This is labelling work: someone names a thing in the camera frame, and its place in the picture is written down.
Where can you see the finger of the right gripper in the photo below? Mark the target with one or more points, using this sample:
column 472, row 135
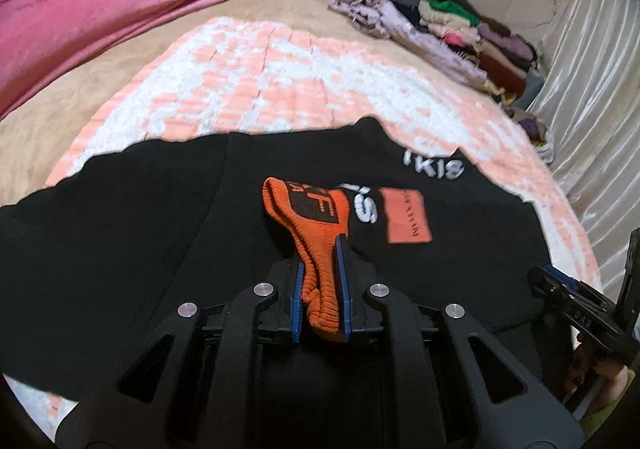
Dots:
column 578, row 309
column 560, row 279

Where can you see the purple clothes in bag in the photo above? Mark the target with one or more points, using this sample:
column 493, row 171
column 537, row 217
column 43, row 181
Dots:
column 538, row 134

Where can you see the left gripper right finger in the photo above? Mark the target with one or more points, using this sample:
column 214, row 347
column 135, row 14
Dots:
column 453, row 384

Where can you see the stack of folded clothes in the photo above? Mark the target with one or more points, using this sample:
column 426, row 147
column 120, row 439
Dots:
column 509, row 60

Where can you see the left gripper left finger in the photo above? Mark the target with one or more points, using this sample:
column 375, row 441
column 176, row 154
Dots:
column 188, row 384

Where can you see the shiny white curtain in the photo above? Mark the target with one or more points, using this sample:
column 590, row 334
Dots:
column 590, row 101

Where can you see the beige fleece bed sheet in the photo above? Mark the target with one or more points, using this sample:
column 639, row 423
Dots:
column 248, row 65

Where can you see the lime green sleeve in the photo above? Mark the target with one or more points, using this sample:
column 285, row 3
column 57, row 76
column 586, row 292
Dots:
column 590, row 423

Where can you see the orange white plaid blanket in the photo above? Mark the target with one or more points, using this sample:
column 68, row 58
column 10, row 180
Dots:
column 134, row 184

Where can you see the black sweater orange cuffs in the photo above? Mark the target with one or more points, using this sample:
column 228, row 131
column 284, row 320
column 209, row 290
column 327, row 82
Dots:
column 312, row 289

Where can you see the pink velvet comforter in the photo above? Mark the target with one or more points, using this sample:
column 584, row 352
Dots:
column 43, row 39

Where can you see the lilac crumpled garment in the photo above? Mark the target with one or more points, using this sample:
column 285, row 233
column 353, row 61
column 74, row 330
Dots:
column 381, row 19

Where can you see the person's right hand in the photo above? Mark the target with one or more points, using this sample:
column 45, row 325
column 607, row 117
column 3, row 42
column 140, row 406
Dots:
column 612, row 377

